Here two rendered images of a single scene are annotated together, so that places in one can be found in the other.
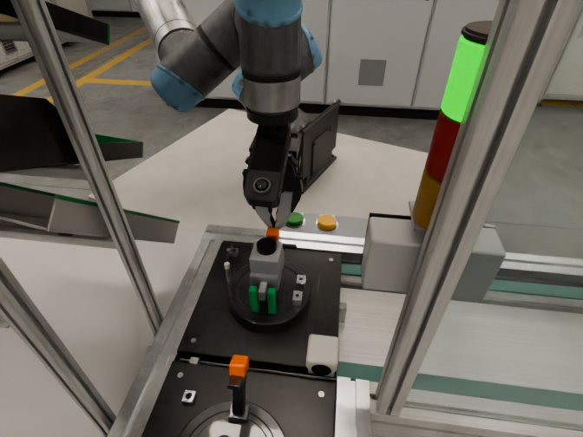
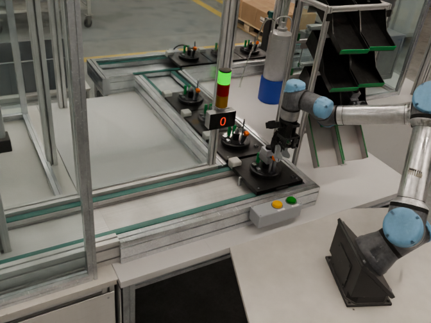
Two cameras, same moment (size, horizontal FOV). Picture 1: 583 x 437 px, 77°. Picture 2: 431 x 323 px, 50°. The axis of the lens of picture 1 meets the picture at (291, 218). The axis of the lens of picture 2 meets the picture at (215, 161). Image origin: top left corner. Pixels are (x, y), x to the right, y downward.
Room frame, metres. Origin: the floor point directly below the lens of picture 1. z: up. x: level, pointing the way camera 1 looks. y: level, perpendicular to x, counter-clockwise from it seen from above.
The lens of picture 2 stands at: (1.54, -1.22, 2.07)
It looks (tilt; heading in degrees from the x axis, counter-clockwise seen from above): 33 degrees down; 140
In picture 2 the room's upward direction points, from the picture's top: 6 degrees clockwise
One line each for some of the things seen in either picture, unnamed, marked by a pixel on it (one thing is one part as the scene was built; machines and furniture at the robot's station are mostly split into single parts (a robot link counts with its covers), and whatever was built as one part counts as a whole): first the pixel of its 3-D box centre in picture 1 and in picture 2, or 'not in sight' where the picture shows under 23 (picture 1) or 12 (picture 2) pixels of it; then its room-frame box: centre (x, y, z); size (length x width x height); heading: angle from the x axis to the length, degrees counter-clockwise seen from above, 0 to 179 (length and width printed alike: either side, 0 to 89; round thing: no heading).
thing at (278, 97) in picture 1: (269, 91); (290, 113); (0.48, 0.03, 1.29); 0.08 x 0.08 x 0.05
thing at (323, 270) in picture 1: (269, 299); (264, 172); (0.40, 0.04, 0.96); 0.24 x 0.24 x 0.02; 82
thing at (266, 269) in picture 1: (265, 264); (266, 152); (0.38, 0.04, 1.06); 0.08 x 0.04 x 0.07; 172
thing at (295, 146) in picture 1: (274, 143); (287, 132); (0.49, 0.03, 1.21); 0.09 x 0.08 x 0.12; 172
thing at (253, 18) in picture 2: not in sight; (269, 16); (-3.55, 3.83, 0.20); 1.20 x 0.80 x 0.41; 172
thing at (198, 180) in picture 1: (284, 179); (353, 271); (0.94, 0.02, 0.84); 0.90 x 0.70 x 0.03; 62
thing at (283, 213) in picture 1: (285, 202); (278, 155); (0.48, 0.01, 1.11); 0.06 x 0.03 x 0.09; 172
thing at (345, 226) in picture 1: (325, 234); (276, 211); (0.60, -0.08, 0.93); 0.21 x 0.07 x 0.06; 82
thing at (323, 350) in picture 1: (322, 355); (234, 163); (0.29, -0.05, 0.97); 0.05 x 0.05 x 0.04; 82
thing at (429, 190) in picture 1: (448, 196); (221, 100); (0.25, -0.13, 1.28); 0.05 x 0.05 x 0.05
